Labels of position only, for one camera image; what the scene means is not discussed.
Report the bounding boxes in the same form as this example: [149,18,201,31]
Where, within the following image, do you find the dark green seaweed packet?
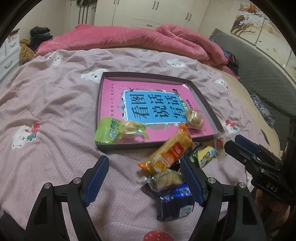
[184,142,202,168]

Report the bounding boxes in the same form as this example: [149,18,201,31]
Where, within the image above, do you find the pink plush blanket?
[35,24,240,79]

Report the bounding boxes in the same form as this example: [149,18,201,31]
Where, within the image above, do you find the black clothes pile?
[29,26,53,51]

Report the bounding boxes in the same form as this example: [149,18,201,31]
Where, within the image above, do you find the flower wall painting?
[231,1,295,79]

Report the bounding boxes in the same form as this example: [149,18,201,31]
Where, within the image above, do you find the blue cookie packet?
[157,184,195,221]

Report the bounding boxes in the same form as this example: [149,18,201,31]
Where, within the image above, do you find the clear brown pastry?
[184,109,204,130]

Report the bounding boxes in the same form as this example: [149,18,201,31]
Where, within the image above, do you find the pink patterned bed sheet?
[1,49,266,240]

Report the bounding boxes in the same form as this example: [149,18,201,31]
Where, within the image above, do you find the white wardrobe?
[94,0,210,32]

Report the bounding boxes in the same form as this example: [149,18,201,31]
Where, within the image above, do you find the green pastry snack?
[94,116,149,144]

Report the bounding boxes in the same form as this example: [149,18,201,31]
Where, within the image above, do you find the brown knitted throw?
[19,39,35,65]

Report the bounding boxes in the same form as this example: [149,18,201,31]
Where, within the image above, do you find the pink blue picture book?
[98,77,217,142]

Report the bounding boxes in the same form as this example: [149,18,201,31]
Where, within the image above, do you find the dark patterned clothes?
[219,48,239,78]

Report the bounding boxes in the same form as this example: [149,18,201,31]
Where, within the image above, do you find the white drawer cabinet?
[0,29,20,79]

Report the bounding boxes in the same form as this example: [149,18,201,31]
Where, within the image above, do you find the orange cracker packet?
[138,123,193,175]

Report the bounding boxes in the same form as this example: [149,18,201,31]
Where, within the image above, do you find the yellow snack bag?
[198,146,218,168]

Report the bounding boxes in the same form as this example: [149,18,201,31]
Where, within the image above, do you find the grey padded headboard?
[210,29,295,146]

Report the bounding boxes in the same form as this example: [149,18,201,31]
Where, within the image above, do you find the person's right hand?
[255,189,290,240]

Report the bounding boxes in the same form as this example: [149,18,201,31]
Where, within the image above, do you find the clear bag red snack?
[214,135,227,160]

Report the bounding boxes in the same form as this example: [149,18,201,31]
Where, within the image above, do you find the clear round cake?
[140,169,184,192]

